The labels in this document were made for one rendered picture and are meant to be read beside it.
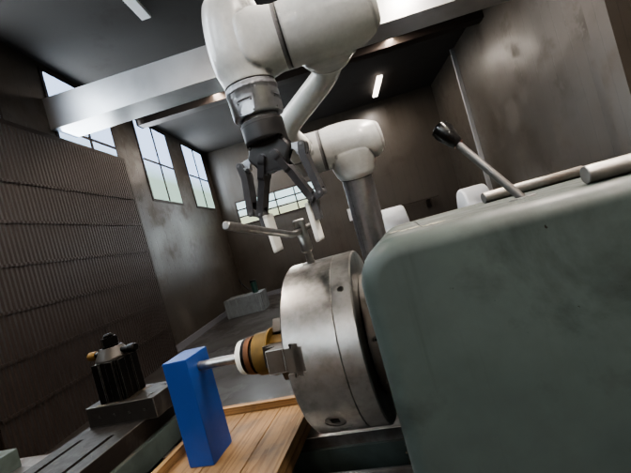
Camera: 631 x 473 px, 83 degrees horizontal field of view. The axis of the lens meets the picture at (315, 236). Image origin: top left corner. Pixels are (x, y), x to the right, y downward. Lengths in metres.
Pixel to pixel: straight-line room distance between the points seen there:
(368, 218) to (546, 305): 0.78
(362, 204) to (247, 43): 0.68
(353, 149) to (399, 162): 9.36
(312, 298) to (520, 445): 0.33
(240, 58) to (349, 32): 0.18
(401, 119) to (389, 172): 1.50
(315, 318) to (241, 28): 0.47
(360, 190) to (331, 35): 0.62
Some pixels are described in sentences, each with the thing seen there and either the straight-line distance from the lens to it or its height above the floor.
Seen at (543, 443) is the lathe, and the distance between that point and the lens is 0.54.
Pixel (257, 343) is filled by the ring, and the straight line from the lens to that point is 0.74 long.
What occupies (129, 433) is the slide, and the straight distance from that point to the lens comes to 1.00.
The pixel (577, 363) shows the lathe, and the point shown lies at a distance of 0.51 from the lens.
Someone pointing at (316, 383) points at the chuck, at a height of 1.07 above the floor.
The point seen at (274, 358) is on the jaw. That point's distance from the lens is 0.62.
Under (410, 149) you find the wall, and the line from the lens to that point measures 10.59.
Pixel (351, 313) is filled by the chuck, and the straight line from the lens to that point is 0.55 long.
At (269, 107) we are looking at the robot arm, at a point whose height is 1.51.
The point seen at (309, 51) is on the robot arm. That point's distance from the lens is 0.65.
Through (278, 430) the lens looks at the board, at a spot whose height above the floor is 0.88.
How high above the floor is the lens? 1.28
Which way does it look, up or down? level
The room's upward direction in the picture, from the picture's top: 15 degrees counter-clockwise
